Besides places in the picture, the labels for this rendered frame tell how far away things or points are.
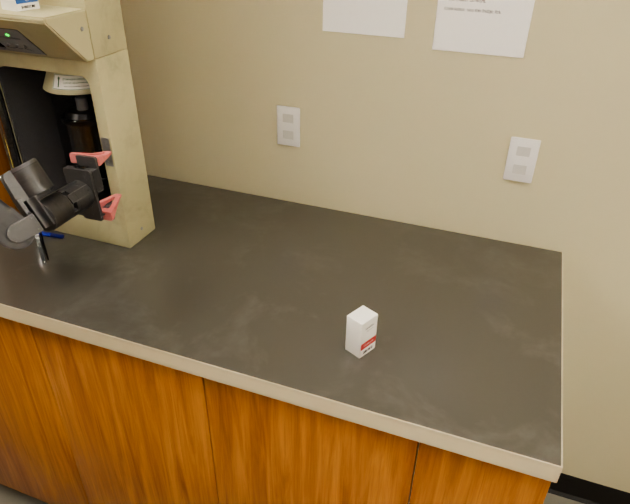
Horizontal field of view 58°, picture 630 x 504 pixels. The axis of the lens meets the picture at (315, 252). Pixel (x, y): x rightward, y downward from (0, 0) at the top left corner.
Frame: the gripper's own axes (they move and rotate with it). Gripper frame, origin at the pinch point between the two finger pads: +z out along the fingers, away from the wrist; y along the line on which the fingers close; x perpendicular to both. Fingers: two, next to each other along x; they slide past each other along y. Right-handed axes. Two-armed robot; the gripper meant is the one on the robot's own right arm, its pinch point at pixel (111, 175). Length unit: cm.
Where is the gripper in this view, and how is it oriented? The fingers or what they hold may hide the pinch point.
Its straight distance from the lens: 126.3
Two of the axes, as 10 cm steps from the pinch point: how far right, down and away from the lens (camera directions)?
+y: -0.3, -8.5, -5.3
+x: -9.4, -1.6, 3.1
